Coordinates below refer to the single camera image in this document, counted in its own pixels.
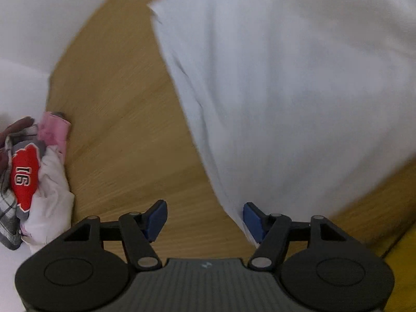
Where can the dark maroon cloth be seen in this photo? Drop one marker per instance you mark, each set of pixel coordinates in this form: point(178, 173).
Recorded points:
point(13, 130)

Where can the plaid cloth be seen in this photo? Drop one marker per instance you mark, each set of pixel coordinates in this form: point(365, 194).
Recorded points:
point(8, 221)

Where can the white shirt with grey sleeves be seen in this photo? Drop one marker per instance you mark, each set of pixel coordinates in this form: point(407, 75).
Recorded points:
point(276, 87)

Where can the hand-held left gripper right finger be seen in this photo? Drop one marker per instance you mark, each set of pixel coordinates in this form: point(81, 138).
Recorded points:
point(255, 221)

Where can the white cloth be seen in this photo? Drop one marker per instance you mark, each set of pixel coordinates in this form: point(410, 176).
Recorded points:
point(52, 198)

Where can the grey garment with red print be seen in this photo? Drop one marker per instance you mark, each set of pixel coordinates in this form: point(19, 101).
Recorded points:
point(26, 175)

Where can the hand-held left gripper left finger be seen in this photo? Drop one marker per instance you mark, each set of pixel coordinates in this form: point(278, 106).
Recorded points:
point(157, 217)

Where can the pink cloth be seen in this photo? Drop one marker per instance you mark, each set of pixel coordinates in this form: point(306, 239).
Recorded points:
point(53, 130)

